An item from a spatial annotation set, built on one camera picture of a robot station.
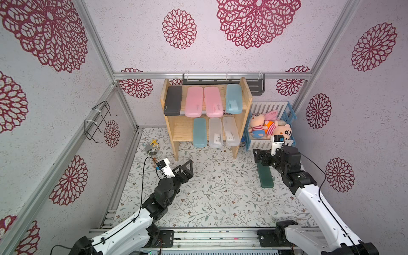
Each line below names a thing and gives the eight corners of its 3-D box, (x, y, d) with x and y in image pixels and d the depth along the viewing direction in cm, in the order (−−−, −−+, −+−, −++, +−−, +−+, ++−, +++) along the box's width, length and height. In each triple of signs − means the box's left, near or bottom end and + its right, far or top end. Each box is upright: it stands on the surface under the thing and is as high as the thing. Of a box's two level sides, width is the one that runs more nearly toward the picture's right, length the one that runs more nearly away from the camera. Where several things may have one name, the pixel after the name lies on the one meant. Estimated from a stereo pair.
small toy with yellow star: (146, 156, 107) (143, 149, 101) (155, 145, 113) (152, 138, 107) (154, 159, 105) (151, 152, 99) (162, 147, 111) (160, 140, 105)
